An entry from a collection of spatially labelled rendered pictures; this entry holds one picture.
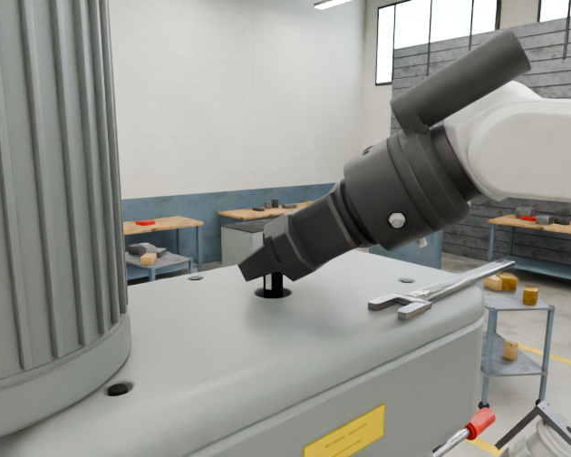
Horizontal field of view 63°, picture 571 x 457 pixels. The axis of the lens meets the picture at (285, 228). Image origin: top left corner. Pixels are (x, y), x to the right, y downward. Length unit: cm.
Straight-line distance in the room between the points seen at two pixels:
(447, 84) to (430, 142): 4
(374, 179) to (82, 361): 24
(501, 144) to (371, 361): 19
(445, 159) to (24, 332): 29
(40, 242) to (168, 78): 743
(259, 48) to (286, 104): 110
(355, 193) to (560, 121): 14
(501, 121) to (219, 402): 25
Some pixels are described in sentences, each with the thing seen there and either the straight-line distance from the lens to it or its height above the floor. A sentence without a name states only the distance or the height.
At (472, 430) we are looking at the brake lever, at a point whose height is 170.
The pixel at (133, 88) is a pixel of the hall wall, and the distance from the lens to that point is 743.
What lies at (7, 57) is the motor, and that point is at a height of 207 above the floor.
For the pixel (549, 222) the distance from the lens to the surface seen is 758.
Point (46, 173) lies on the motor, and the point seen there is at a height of 202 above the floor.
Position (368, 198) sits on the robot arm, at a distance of 37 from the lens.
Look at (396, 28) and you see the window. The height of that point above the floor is 417.
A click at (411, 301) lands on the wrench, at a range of 44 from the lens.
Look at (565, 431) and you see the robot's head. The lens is 72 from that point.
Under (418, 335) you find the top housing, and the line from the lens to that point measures 43.
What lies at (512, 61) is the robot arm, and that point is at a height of 209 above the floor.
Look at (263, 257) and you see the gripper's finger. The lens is 44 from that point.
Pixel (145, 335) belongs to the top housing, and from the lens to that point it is 38.
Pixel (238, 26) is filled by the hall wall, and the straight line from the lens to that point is 848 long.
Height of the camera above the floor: 204
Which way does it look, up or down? 10 degrees down
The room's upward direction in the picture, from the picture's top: straight up
